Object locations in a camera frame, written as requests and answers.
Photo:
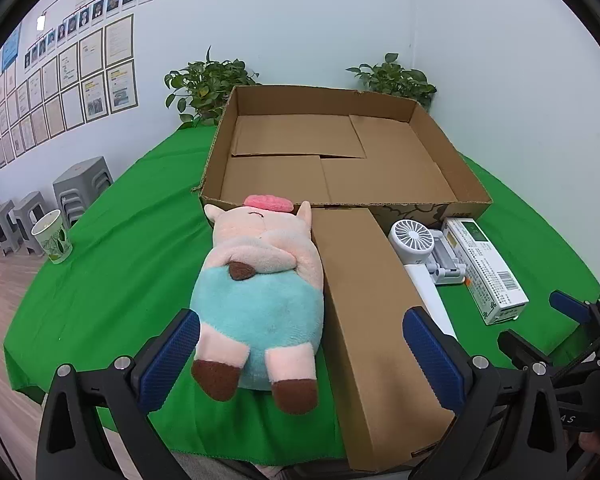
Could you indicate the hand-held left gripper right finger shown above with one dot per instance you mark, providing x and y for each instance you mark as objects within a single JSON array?
[{"x": 430, "y": 355}]

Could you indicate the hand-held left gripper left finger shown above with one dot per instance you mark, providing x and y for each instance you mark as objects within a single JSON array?
[{"x": 170, "y": 360}]

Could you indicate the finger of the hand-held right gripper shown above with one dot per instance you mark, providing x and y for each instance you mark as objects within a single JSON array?
[
  {"x": 522, "y": 350},
  {"x": 570, "y": 306}
]

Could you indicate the long brown cardboard box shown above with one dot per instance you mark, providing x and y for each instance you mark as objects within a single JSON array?
[{"x": 365, "y": 310}]

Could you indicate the white medicine box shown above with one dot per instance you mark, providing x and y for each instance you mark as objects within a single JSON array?
[{"x": 490, "y": 275}]

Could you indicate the pink and teal plush pig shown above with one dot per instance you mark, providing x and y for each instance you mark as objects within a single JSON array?
[{"x": 260, "y": 310}]

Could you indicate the white handheld fan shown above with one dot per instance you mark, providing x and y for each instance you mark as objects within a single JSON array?
[{"x": 412, "y": 240}]

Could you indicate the large cardboard box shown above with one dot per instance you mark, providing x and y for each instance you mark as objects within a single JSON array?
[{"x": 280, "y": 180}]

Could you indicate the person's right hand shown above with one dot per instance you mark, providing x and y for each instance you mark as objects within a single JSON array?
[{"x": 592, "y": 442}]

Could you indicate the small white folding holder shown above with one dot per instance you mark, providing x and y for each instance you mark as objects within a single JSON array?
[{"x": 447, "y": 265}]

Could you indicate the person's grey clothing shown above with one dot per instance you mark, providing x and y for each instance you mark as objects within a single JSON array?
[{"x": 210, "y": 467}]

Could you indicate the green patterned paper cup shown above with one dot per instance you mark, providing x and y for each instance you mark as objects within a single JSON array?
[{"x": 52, "y": 240}]

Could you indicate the stack of grey plastic stools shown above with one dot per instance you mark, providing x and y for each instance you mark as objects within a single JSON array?
[{"x": 82, "y": 185}]

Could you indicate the grey plastic stool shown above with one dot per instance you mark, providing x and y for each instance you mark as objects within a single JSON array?
[
  {"x": 27, "y": 220},
  {"x": 2, "y": 225}
]

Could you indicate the large green potted plant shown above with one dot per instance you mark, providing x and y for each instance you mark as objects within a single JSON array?
[{"x": 205, "y": 85}]

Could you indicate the small green potted plant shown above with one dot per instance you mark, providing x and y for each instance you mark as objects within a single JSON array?
[{"x": 395, "y": 80}]

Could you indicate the wall of framed certificates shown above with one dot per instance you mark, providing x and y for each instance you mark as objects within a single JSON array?
[{"x": 70, "y": 85}]

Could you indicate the blue wall poster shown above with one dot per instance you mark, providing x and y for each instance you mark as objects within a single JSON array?
[{"x": 11, "y": 49}]

